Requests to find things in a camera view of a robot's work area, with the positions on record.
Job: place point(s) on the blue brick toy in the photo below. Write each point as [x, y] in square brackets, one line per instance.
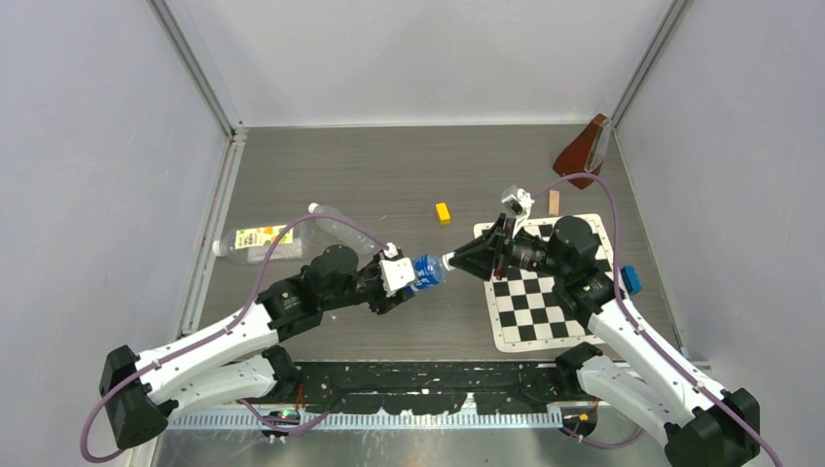
[631, 280]

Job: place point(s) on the fruit label plastic bottle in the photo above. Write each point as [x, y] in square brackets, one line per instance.
[249, 246]

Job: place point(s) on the blue label water bottle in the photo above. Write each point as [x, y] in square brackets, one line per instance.
[430, 270]

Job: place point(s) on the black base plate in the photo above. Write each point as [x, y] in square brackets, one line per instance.
[427, 387]

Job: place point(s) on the small wooden block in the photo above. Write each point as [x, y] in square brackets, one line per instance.
[554, 203]

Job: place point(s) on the yellow block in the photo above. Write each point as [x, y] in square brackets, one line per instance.
[443, 214]

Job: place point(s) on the brown wooden metronome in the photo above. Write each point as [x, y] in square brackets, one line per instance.
[587, 152]

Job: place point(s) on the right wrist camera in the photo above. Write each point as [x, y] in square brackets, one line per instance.
[518, 202]

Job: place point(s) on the aluminium front rail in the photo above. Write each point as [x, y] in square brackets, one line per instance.
[232, 419]

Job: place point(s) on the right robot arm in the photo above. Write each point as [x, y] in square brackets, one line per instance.
[696, 420]

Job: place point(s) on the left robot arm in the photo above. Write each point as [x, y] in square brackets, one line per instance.
[241, 356]

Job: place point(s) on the checkerboard mat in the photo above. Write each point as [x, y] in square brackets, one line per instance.
[522, 309]

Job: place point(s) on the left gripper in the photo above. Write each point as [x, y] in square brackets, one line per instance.
[382, 303]

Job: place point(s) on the clear plastic bottle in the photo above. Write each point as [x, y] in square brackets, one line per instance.
[343, 233]

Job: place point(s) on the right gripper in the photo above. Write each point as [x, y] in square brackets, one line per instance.
[481, 256]

